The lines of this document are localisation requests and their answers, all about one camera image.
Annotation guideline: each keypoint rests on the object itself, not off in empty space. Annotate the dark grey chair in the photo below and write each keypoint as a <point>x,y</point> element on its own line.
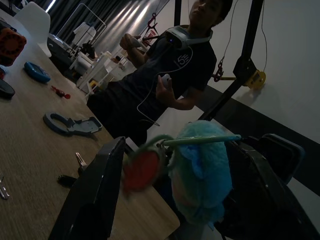
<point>287,155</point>

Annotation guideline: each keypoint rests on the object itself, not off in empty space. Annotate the person in dark clothes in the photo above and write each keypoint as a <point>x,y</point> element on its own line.
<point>175,75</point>

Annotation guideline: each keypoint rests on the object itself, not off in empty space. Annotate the yellow spool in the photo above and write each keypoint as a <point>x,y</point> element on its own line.
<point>257,80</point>

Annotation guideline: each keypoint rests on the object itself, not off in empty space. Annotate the light wooden table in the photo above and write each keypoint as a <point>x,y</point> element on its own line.
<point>37,140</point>

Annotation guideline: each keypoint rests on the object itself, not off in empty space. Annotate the black gantry frame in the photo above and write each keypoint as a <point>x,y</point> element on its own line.
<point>243,65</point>

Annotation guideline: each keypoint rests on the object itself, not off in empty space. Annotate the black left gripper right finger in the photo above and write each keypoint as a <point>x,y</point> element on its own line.
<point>262,212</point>

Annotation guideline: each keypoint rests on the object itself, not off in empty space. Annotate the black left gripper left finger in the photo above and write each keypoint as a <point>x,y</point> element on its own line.
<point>90,200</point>

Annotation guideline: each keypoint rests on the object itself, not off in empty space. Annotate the grey headset on neck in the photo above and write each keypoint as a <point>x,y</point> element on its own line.
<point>180,36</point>

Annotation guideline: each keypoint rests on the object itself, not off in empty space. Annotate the orange black fan block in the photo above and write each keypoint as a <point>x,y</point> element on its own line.
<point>11,47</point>

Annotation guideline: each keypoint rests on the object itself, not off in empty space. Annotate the white controller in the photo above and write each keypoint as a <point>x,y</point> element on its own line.
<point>136,42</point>
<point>165,80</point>

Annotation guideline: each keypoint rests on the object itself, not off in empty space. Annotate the blue round gadget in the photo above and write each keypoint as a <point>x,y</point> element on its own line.
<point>37,72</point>

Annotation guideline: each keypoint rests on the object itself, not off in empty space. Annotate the white shell chair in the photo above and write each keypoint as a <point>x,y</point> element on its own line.
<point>32,20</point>

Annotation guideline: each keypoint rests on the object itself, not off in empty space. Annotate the white shelf unit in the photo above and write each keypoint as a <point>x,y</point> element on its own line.
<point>100,70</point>

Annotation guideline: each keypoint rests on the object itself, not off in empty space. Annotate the red clip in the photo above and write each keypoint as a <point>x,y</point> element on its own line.
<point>61,93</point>

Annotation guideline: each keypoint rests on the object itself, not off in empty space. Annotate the silver key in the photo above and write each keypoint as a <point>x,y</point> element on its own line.
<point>3,190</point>

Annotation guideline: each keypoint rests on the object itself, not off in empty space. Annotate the white clothes rack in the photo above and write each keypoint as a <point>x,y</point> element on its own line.
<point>82,32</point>

